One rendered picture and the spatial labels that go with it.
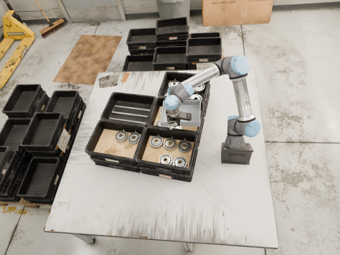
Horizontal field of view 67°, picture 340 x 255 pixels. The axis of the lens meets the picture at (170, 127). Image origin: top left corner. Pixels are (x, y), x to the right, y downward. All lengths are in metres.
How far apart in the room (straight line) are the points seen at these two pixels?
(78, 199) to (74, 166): 0.30
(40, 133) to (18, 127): 0.42
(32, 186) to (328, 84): 3.52
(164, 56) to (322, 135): 2.02
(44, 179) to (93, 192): 0.90
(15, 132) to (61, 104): 0.56
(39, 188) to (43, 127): 0.62
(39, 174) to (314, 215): 2.65
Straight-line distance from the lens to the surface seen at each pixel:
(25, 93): 3.45
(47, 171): 2.93
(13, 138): 3.24
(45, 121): 3.01
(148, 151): 1.98
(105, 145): 2.10
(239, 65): 1.64
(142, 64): 3.49
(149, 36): 3.73
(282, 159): 2.95
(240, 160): 1.99
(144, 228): 1.91
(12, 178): 2.96
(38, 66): 4.63
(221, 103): 2.36
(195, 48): 3.25
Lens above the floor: 2.52
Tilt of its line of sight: 55 degrees down
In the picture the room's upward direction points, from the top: 12 degrees counter-clockwise
